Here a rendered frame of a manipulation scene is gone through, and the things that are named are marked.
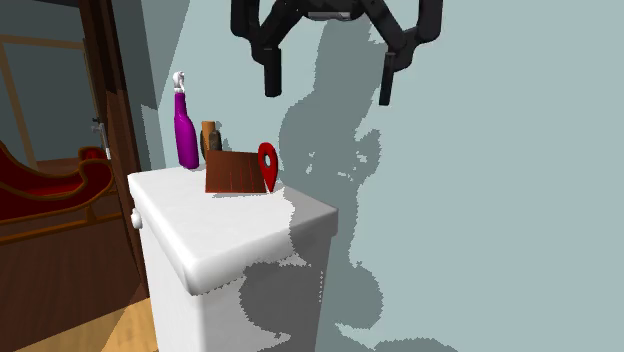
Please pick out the red sofa with wooden frame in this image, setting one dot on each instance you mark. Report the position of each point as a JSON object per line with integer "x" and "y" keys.
{"x": 44, "y": 190}

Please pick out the purple spray bottle white nozzle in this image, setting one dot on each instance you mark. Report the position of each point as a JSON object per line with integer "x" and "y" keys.
{"x": 186, "y": 136}

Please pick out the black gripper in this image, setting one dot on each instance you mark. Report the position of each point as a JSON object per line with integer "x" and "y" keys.
{"x": 331, "y": 6}

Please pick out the brown wooden door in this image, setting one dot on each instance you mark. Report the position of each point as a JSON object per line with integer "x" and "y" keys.
{"x": 114, "y": 88}

